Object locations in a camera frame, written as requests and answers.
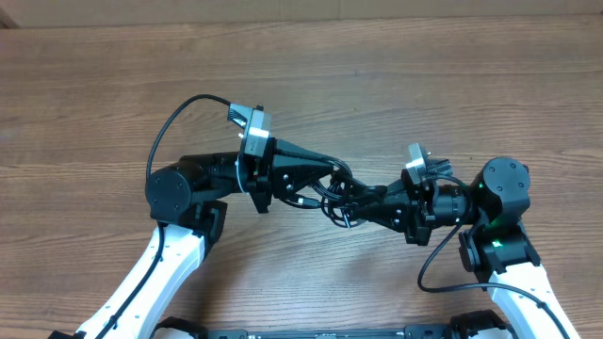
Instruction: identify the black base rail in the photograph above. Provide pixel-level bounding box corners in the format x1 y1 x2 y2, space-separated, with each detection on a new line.
151 310 517 339

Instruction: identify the camera cable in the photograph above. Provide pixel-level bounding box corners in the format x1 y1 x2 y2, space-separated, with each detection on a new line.
93 93 233 339
416 173 574 339

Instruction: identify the left camera cable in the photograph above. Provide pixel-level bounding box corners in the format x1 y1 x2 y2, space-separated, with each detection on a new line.
93 93 233 339

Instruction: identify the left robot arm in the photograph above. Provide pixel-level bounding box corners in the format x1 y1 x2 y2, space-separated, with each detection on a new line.
73 137 350 339

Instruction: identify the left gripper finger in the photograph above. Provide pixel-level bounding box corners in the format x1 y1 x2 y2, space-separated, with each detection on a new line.
274 139 351 175
272 162 334 199

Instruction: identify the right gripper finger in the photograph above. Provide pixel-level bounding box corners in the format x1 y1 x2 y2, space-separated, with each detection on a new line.
350 181 407 203
350 200 411 233

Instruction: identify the right camera cable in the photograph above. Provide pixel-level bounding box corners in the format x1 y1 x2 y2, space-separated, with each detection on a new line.
416 173 574 339

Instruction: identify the black cable bundle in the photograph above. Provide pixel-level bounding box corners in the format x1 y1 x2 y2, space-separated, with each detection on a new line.
280 157 378 232

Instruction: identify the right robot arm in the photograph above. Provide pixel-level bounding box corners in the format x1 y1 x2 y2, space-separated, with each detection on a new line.
350 155 579 338

